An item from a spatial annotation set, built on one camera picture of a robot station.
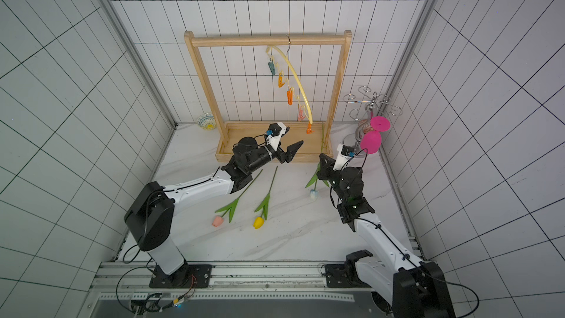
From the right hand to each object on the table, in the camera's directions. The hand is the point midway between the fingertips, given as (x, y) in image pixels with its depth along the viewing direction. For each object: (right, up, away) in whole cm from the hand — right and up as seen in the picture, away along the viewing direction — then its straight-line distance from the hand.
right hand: (312, 154), depth 79 cm
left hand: (-7, +6, -3) cm, 10 cm away
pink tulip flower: (-36, -26, +5) cm, 45 cm away
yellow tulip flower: (-19, -22, +8) cm, 30 cm away
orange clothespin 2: (-8, +23, +4) cm, 24 cm away
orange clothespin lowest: (-1, +9, 0) cm, 9 cm away
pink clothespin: (-4, +15, +2) cm, 16 cm away
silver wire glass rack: (+25, +22, +8) cm, 34 cm away
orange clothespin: (-12, +30, +11) cm, 34 cm away
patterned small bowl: (-53, +16, +38) cm, 68 cm away
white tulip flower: (+1, -15, 0) cm, 15 cm away
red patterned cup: (+28, +12, +20) cm, 36 cm away
